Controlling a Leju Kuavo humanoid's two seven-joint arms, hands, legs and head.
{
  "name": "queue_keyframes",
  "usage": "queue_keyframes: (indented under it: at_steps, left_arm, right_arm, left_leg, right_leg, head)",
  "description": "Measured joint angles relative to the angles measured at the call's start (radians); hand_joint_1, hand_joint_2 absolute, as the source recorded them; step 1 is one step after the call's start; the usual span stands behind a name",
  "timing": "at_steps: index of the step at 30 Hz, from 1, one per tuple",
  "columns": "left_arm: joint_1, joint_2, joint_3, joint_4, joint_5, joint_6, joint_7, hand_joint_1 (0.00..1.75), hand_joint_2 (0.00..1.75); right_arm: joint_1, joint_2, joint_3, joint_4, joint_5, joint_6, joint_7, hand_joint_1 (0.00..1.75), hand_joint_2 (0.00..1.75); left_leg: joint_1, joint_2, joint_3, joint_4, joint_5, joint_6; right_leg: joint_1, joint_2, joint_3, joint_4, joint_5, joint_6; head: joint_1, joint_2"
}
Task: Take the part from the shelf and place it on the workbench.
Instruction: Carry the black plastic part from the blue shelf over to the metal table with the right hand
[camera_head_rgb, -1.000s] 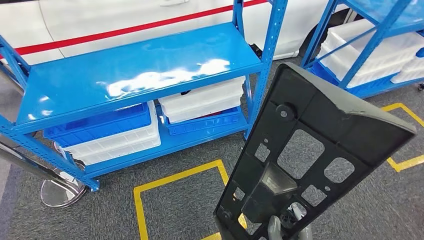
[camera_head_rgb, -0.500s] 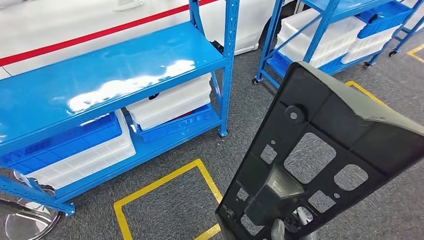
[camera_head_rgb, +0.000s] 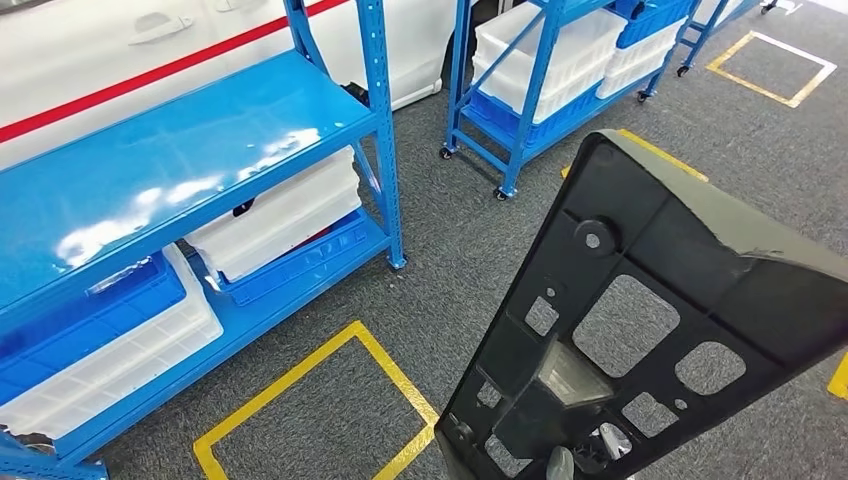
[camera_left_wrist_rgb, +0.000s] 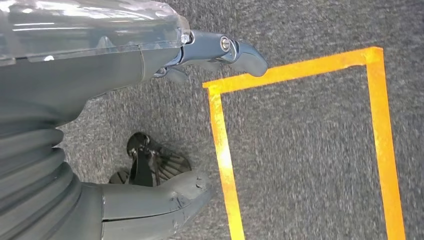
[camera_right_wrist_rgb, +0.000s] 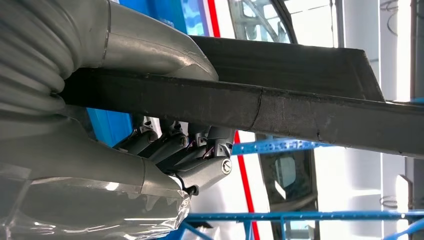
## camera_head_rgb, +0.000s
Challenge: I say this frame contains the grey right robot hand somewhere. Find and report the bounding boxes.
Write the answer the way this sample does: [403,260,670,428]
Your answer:
[546,422,634,480]

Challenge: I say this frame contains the black plastic plate frame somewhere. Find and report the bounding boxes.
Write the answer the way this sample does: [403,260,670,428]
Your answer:
[433,129,848,480]

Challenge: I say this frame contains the blue wheeled shelf rack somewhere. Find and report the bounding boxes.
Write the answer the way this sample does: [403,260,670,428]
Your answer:
[675,0,763,79]
[439,0,704,201]

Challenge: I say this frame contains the blue metal shelf rack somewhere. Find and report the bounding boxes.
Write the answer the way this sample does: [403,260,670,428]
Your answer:
[0,0,409,480]

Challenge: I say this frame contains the yellow floor tape square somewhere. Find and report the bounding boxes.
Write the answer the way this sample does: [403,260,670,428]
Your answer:
[561,129,710,183]
[826,351,848,401]

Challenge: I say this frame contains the long red barrier belt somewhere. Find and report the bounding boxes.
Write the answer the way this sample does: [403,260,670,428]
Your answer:
[0,0,350,146]

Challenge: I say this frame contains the white car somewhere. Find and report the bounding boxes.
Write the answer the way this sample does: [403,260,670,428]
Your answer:
[0,0,505,170]

